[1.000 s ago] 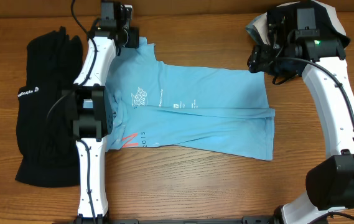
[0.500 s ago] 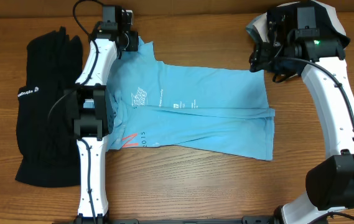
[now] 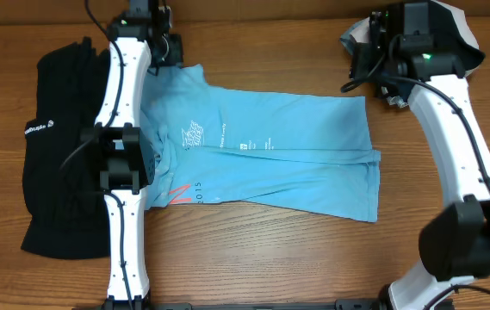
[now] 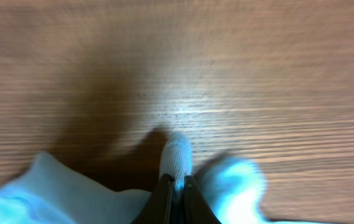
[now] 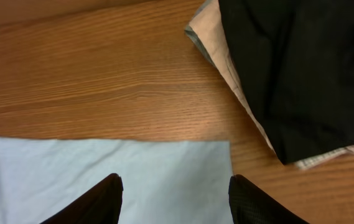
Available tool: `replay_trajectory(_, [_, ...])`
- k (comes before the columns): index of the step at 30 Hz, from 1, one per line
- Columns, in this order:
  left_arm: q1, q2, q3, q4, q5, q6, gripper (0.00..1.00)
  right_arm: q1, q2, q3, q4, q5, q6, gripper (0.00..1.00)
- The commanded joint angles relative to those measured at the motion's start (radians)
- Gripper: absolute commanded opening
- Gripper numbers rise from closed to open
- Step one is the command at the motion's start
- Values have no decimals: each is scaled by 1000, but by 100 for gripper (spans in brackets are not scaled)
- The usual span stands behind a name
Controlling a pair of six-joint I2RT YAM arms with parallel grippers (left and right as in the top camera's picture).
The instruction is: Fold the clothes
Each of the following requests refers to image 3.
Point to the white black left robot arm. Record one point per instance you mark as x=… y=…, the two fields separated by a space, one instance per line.
x=118 y=150

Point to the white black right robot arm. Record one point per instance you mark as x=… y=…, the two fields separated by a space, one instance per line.
x=454 y=248

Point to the black garment with logo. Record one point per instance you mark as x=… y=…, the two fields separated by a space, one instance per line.
x=68 y=219

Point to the light blue t-shirt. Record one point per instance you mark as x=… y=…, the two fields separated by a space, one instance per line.
x=214 y=145

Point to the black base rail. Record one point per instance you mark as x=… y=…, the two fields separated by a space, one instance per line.
x=262 y=306

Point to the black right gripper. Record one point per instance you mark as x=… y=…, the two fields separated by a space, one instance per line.
x=363 y=56

